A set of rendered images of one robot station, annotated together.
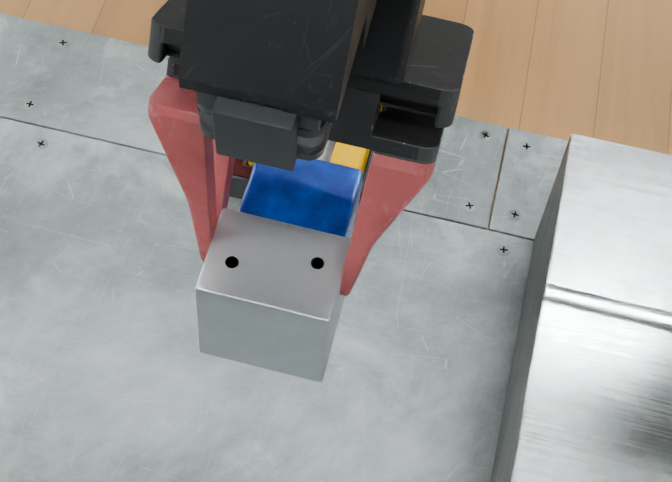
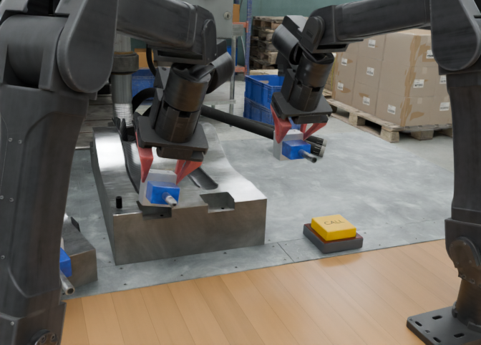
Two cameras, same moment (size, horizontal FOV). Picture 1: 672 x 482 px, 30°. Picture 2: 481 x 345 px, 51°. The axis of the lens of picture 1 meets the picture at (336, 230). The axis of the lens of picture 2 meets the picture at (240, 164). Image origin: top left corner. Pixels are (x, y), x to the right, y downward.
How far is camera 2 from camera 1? 1.18 m
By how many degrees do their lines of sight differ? 100
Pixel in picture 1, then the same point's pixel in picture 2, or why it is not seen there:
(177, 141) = not seen: hidden behind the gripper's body
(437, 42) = (285, 105)
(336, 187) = (292, 144)
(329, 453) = (270, 207)
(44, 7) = (434, 245)
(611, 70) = (280, 288)
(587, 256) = (245, 185)
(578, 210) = (253, 189)
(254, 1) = not seen: hidden behind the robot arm
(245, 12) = not seen: hidden behind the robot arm
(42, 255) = (357, 211)
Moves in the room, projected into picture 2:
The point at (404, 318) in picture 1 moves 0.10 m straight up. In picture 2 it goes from (278, 225) to (281, 176)
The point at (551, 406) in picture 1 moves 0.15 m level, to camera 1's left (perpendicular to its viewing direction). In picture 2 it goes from (234, 173) to (297, 164)
